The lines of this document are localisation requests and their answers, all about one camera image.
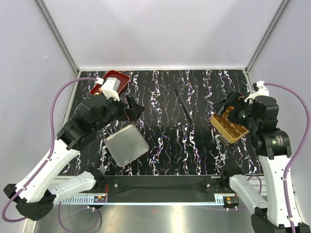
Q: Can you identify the aluminium frame rail front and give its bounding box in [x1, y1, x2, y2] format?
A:
[61, 193, 225, 206]

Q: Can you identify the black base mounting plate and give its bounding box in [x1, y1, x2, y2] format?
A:
[104, 175, 235, 200]

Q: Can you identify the right aluminium corner post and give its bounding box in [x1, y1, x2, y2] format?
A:
[245, 0, 291, 73]

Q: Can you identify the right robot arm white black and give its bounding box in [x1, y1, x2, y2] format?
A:
[211, 91, 311, 233]

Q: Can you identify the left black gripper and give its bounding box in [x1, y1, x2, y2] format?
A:
[94, 92, 145, 133]

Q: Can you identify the gold chocolate box tray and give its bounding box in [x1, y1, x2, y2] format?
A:
[210, 106, 249, 144]

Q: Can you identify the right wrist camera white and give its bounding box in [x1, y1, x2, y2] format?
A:
[244, 81, 269, 102]

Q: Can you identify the aluminium corner post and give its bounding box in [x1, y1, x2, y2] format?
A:
[245, 0, 291, 73]
[34, 0, 80, 75]

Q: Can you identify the left aluminium corner post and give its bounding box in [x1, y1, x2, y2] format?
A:
[34, 0, 80, 75]

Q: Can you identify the silver square tin lid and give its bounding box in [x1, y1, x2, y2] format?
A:
[104, 124, 149, 167]

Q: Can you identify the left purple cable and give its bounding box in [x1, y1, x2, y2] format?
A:
[1, 77, 98, 223]

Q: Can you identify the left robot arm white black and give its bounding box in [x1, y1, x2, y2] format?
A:
[3, 95, 145, 221]

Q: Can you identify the red lacquer tray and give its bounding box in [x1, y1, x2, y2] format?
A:
[90, 70, 130, 95]

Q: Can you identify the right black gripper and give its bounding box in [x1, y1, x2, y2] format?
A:
[212, 90, 259, 132]

